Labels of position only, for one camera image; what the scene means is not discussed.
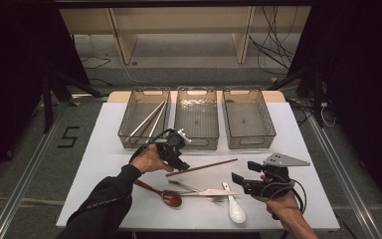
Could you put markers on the metal fork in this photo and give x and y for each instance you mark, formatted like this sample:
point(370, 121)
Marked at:
point(184, 186)

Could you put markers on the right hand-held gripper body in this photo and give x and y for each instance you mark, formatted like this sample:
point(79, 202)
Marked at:
point(272, 181)

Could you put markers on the white chopstick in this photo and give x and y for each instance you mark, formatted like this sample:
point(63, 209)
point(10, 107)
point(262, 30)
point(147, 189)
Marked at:
point(146, 120)
point(156, 121)

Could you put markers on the light wooden shelf unit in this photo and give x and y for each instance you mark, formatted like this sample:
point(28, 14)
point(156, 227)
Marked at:
point(179, 20)

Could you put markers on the person's left hand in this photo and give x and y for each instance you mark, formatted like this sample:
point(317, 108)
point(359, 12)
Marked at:
point(149, 161)

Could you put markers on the dark curtain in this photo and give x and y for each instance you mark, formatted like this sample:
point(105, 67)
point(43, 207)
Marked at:
point(361, 83)
point(13, 66)

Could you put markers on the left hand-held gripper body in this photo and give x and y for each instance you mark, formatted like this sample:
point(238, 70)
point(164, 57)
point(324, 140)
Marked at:
point(170, 146)

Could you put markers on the person's right hand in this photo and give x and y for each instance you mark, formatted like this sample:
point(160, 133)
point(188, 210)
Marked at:
point(280, 205)

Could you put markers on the brown wooden spoon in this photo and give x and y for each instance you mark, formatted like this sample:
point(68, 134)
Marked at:
point(172, 198)

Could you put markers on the white ceramic spoon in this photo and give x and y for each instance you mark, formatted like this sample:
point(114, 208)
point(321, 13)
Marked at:
point(236, 210)

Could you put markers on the smoky transparent plastic bin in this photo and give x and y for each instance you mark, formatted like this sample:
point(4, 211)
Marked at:
point(196, 116)
point(136, 109)
point(248, 119)

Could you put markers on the aluminium floor rail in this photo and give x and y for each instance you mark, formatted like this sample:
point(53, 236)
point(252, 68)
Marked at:
point(20, 186)
point(344, 172)

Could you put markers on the black tripod stand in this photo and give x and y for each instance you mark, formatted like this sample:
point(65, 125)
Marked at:
point(48, 103)
point(317, 96)

